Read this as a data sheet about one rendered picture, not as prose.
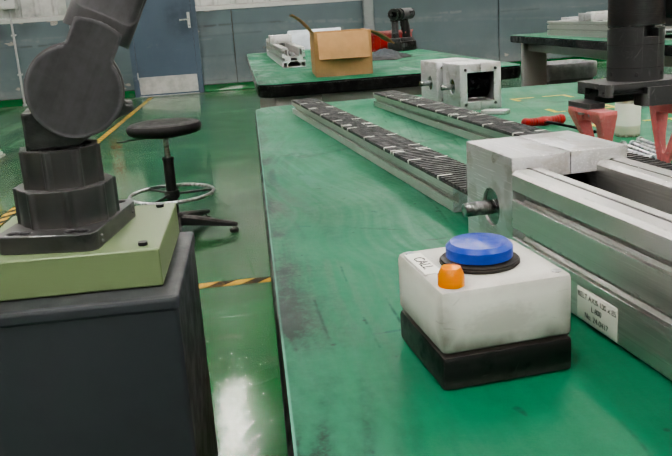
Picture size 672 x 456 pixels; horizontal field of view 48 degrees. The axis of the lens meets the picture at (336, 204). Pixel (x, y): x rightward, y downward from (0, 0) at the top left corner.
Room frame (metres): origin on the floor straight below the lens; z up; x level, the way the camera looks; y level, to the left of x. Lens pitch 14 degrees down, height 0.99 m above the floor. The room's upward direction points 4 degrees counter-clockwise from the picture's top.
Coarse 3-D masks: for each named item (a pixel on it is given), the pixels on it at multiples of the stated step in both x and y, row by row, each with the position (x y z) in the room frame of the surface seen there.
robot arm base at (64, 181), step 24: (96, 144) 0.66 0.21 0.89; (24, 168) 0.64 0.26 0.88; (48, 168) 0.63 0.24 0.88; (72, 168) 0.64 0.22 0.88; (96, 168) 0.66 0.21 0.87; (24, 192) 0.63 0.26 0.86; (48, 192) 0.63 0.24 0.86; (72, 192) 0.63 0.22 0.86; (96, 192) 0.64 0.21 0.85; (24, 216) 0.64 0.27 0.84; (48, 216) 0.63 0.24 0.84; (72, 216) 0.63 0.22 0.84; (96, 216) 0.64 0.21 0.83; (120, 216) 0.67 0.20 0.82; (0, 240) 0.61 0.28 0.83; (24, 240) 0.61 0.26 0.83; (48, 240) 0.61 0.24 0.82; (72, 240) 0.61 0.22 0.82; (96, 240) 0.61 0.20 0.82
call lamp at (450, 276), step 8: (448, 264) 0.40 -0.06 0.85; (456, 264) 0.40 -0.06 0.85; (440, 272) 0.40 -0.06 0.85; (448, 272) 0.39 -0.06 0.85; (456, 272) 0.39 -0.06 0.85; (440, 280) 0.40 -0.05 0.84; (448, 280) 0.39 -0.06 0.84; (456, 280) 0.39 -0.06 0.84; (464, 280) 0.40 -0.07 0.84; (448, 288) 0.39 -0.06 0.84; (456, 288) 0.39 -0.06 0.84
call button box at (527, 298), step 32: (416, 256) 0.45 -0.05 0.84; (416, 288) 0.43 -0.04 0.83; (480, 288) 0.39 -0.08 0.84; (512, 288) 0.40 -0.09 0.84; (544, 288) 0.40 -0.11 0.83; (416, 320) 0.43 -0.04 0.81; (448, 320) 0.39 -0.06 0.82; (480, 320) 0.39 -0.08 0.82; (512, 320) 0.40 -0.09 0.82; (544, 320) 0.40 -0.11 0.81; (416, 352) 0.43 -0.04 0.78; (448, 352) 0.39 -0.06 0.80; (480, 352) 0.39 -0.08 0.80; (512, 352) 0.40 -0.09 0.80; (544, 352) 0.40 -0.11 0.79; (448, 384) 0.39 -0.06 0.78; (480, 384) 0.39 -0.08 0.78
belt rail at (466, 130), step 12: (384, 108) 1.67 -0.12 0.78; (396, 108) 1.58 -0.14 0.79; (408, 108) 1.50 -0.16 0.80; (420, 108) 1.43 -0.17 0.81; (420, 120) 1.44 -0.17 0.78; (432, 120) 1.37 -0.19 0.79; (444, 120) 1.31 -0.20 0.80; (456, 120) 1.26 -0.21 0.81; (456, 132) 1.26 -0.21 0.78; (468, 132) 1.21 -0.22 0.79; (480, 132) 1.16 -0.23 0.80; (492, 132) 1.12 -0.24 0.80
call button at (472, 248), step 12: (456, 240) 0.44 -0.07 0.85; (468, 240) 0.44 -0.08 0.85; (480, 240) 0.43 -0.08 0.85; (492, 240) 0.43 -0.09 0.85; (504, 240) 0.43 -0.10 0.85; (456, 252) 0.42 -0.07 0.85; (468, 252) 0.42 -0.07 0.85; (480, 252) 0.42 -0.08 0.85; (492, 252) 0.42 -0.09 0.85; (504, 252) 0.42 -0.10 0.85; (468, 264) 0.42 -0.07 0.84; (480, 264) 0.42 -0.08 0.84; (492, 264) 0.42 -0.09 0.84
